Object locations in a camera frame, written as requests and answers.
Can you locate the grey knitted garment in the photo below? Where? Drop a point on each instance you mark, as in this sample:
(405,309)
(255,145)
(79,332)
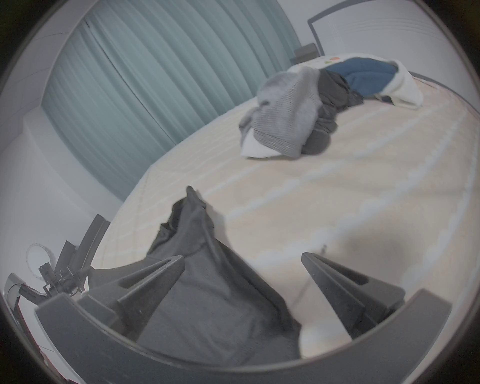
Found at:
(285,112)

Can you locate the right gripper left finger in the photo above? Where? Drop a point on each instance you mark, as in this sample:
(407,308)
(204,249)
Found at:
(146,296)

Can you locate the white printed pillow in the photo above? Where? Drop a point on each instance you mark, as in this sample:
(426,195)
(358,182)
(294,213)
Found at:
(303,68)

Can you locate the white garment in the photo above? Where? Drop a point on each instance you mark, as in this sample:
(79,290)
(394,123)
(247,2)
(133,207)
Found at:
(407,90)
(258,148)

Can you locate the blue-green curtain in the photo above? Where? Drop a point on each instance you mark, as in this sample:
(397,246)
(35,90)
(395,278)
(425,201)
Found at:
(187,56)
(97,123)

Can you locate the black T-shirt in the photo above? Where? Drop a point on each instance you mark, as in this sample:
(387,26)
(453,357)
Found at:
(225,307)

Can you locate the bed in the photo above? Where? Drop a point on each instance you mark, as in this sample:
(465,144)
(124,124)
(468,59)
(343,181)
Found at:
(375,168)

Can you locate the black garment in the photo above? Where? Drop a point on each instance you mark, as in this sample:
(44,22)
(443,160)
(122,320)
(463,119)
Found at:
(330,97)

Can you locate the grey bedside table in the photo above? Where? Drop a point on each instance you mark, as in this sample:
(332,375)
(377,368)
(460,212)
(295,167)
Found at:
(305,54)

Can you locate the dark blue garment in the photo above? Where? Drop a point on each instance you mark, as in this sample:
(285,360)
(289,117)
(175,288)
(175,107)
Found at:
(363,77)

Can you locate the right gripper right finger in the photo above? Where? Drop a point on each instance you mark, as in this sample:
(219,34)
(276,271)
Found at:
(356,296)

